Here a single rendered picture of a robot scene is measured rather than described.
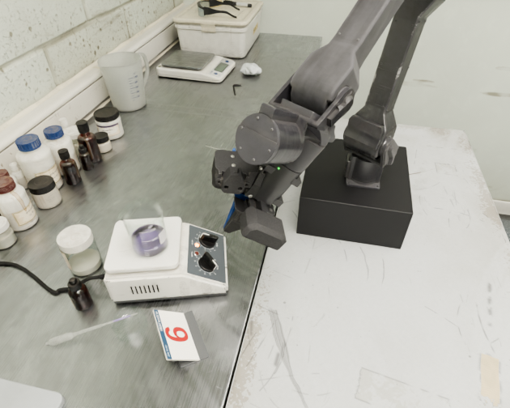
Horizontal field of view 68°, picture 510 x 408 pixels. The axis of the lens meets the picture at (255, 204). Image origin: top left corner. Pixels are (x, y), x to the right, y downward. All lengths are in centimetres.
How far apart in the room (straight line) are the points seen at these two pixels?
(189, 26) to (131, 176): 85
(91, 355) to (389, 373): 45
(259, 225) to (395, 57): 35
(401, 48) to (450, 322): 45
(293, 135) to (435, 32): 161
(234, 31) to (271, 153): 125
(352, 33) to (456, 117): 171
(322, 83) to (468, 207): 59
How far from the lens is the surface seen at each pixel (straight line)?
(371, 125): 68
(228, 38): 166
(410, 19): 66
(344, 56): 50
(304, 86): 48
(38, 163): 97
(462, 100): 216
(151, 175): 99
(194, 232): 72
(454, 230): 91
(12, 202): 89
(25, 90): 117
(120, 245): 69
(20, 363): 72
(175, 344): 62
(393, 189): 79
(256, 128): 43
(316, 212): 75
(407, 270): 78
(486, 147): 232
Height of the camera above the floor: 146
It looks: 40 degrees down
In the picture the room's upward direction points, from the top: straight up
